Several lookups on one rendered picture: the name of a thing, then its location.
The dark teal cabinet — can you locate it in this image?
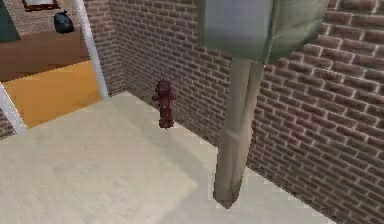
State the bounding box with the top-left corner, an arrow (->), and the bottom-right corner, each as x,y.
0,0 -> 22,44

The brown framed white picture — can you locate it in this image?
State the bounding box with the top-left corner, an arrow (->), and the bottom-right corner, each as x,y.
21,0 -> 61,12

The dark red fire hydrant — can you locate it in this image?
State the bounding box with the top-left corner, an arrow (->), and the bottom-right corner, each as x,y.
151,79 -> 177,130

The black garbage bag bin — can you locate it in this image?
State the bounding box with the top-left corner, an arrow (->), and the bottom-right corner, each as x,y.
53,10 -> 75,34

